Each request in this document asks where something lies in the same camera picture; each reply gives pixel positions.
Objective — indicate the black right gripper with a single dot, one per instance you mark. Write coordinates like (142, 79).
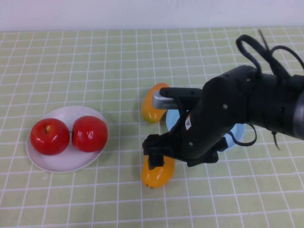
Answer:
(199, 137)

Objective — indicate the yellow-orange mango with green tip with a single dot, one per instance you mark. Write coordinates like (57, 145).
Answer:
(156, 178)

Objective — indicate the orange mango with reddish blush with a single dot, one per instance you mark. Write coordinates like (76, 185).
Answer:
(149, 111)

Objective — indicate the red apple with sideways stem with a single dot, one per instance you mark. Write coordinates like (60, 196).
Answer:
(90, 134)

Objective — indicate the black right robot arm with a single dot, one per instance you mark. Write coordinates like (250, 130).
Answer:
(273, 102)

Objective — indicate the light blue round plate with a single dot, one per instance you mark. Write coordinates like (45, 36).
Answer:
(172, 120)

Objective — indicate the white round plate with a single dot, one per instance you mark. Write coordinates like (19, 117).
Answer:
(59, 162)

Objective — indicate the green checked tablecloth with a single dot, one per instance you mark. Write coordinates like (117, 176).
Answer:
(95, 59)

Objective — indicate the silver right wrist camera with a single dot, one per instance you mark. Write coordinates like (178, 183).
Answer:
(166, 101)

